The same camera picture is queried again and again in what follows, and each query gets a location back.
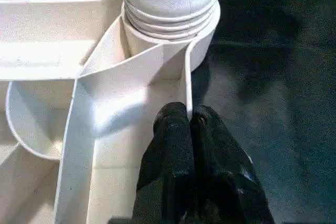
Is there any black work mat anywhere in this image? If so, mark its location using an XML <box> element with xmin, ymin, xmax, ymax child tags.
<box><xmin>0</xmin><ymin>0</ymin><xmax>336</xmax><ymax>224</ymax></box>

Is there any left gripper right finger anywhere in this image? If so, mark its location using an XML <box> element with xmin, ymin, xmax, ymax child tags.
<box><xmin>190</xmin><ymin>105</ymin><xmax>275</xmax><ymax>224</ymax></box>

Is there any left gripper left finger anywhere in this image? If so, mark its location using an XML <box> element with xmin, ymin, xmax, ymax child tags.
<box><xmin>131</xmin><ymin>102</ymin><xmax>196</xmax><ymax>224</ymax></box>

